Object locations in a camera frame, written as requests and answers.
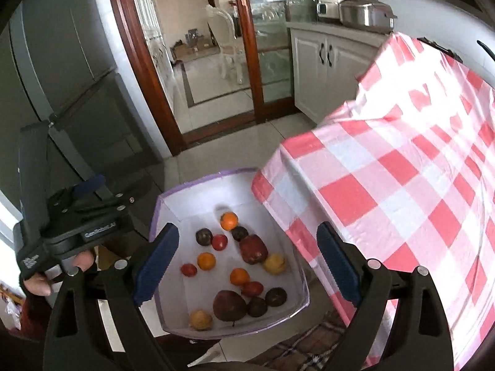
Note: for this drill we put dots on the dark red wrinkled fruit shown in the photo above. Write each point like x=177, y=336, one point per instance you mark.
x=253, y=249

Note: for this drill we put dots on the wooden door frame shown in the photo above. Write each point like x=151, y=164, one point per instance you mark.
x=135, y=65

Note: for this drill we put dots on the striped pale yellow pepino melon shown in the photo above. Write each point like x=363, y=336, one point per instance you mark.
x=275, y=264

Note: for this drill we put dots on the yellow round fruit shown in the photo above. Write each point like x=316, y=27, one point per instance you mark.
x=200, y=319

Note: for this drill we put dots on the white chair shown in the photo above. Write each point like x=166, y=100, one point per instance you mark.
x=224, y=31

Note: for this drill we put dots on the red tomato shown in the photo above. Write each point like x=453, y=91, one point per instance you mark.
x=219, y=242
x=252, y=288
x=188, y=269

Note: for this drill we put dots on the person's left hand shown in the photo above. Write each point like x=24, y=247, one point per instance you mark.
x=83, y=261

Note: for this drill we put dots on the red white checkered tablecloth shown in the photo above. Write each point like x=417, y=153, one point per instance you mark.
x=386, y=170

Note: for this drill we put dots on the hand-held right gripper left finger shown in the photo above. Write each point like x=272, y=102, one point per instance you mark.
x=154, y=266

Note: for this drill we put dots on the white kitchen appliance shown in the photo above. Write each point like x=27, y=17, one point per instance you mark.
x=328, y=7

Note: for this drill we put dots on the glass sliding door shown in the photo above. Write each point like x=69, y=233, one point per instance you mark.
x=270, y=65

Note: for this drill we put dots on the white storage box purple trim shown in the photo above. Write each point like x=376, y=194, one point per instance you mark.
x=201, y=205

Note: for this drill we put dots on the orange mandarin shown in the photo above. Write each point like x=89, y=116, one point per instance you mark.
x=228, y=221
x=239, y=277
x=206, y=261

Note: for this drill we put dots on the brown cardboard box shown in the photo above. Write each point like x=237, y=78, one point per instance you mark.
x=181, y=52

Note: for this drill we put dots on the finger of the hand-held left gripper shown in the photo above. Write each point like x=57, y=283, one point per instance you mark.
x=89, y=185
x=112, y=203

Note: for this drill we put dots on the dark red cloth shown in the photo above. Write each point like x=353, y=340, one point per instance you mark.
x=34, y=317

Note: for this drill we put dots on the dark brown mangosteen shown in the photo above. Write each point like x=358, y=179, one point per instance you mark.
x=276, y=296

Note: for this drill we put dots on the dark purple passion fruit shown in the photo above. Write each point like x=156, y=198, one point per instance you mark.
x=204, y=236
x=257, y=307
x=239, y=232

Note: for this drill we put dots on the printed plastic bag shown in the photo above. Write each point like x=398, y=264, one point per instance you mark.
x=9, y=309

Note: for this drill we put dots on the white kitchen cabinet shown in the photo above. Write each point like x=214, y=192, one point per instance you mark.
x=309, y=69

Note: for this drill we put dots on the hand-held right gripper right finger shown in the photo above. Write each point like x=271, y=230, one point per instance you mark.
x=340, y=266

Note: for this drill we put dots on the grey refrigerator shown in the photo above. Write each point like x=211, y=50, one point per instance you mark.
x=77, y=65

